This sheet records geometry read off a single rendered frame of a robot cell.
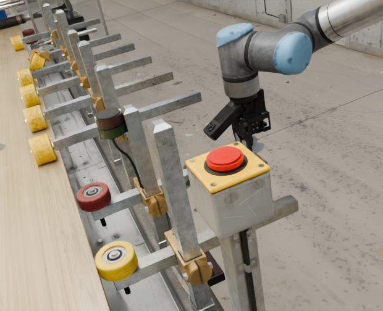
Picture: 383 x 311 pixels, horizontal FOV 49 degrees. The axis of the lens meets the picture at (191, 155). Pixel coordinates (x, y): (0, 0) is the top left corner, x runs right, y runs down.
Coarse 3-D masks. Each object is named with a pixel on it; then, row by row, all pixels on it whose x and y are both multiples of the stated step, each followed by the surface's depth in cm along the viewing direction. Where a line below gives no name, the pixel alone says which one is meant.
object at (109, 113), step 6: (114, 108) 94; (96, 114) 93; (102, 114) 92; (108, 114) 92; (114, 114) 91; (126, 132) 94; (114, 138) 95; (114, 144) 96; (120, 150) 97; (132, 162) 99; (138, 180) 102
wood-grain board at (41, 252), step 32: (0, 64) 225; (0, 96) 179; (0, 128) 149; (0, 160) 128; (32, 160) 124; (0, 192) 112; (32, 192) 109; (64, 192) 106; (0, 224) 99; (32, 224) 97; (64, 224) 95; (0, 256) 89; (32, 256) 88; (64, 256) 86; (0, 288) 81; (32, 288) 80; (64, 288) 78; (96, 288) 77
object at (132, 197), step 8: (184, 176) 111; (160, 184) 109; (128, 192) 109; (136, 192) 108; (112, 200) 107; (120, 200) 106; (128, 200) 107; (136, 200) 108; (104, 208) 105; (112, 208) 106; (120, 208) 107; (96, 216) 105; (104, 216) 106
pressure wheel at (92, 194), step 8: (88, 184) 106; (96, 184) 106; (104, 184) 105; (80, 192) 104; (88, 192) 104; (96, 192) 103; (104, 192) 102; (80, 200) 101; (88, 200) 100; (96, 200) 101; (104, 200) 102; (88, 208) 101; (96, 208) 101; (104, 224) 108
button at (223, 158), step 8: (216, 152) 46; (224, 152) 46; (232, 152) 45; (240, 152) 45; (208, 160) 45; (216, 160) 44; (224, 160) 44; (232, 160) 44; (240, 160) 44; (216, 168) 44; (224, 168) 44; (232, 168) 44
